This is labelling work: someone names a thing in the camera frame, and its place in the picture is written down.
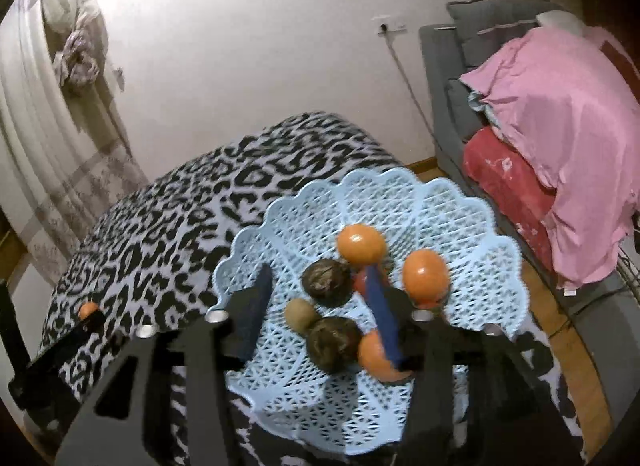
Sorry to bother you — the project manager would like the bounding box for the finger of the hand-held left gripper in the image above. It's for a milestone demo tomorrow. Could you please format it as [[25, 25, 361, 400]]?
[[27, 313, 108, 372]]

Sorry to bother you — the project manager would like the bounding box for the dark wrinkled passion fruit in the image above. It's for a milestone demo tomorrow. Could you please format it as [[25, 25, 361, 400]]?
[[301, 259, 353, 307], [306, 317, 362, 374]]

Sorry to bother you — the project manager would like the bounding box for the white pillow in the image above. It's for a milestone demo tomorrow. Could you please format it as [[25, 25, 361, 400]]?
[[537, 10, 586, 37]]

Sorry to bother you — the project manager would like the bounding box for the red cushion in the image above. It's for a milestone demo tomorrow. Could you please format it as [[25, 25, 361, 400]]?
[[462, 127, 558, 267]]

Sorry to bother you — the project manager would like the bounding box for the beige patterned curtain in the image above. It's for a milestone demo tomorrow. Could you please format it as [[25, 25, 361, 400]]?
[[0, 0, 151, 287]]

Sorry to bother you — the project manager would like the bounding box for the grey cushion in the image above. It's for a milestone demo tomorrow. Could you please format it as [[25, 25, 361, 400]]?
[[446, 0, 571, 66]]

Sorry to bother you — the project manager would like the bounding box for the wooden window frame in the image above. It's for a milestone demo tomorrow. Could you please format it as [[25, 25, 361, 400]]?
[[0, 226, 31, 291]]

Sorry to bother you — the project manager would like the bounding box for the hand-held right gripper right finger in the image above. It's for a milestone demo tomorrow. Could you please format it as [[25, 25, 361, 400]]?
[[364, 265, 586, 466]]

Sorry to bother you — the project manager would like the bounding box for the brown-green round fruit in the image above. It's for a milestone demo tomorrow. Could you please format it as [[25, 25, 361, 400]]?
[[284, 297, 321, 335]]

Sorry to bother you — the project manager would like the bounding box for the light blue lattice basket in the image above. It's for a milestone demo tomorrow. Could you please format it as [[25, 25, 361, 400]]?
[[207, 167, 530, 457]]

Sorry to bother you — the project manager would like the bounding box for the grey sofa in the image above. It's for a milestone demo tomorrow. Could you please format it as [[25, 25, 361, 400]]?
[[417, 0, 640, 427]]

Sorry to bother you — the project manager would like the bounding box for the dark power cable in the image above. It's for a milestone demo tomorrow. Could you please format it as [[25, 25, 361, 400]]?
[[385, 30, 441, 147]]

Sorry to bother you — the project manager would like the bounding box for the leopard print blanket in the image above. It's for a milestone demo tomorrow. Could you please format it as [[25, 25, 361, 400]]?
[[37, 112, 571, 466]]

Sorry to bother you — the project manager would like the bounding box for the pink cloth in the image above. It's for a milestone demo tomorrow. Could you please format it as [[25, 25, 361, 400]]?
[[460, 26, 640, 289]]

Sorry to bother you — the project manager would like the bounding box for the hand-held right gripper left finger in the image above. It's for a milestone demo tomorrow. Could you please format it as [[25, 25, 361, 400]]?
[[52, 262, 276, 466]]

